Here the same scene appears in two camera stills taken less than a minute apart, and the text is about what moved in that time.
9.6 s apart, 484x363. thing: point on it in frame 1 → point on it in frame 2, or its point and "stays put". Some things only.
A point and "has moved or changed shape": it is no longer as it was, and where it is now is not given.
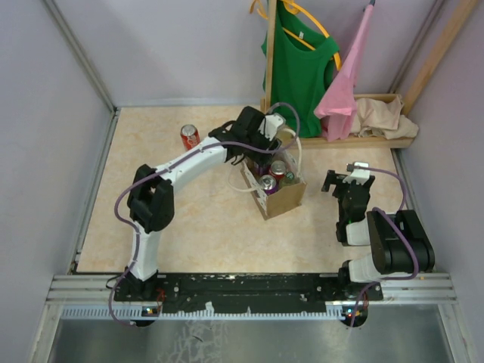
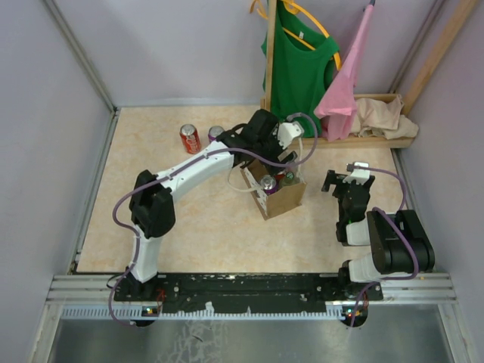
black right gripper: [336, 178] stays put
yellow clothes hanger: [295, 8] stays put
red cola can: [190, 135] stays put
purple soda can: [262, 171] has moved or changed shape
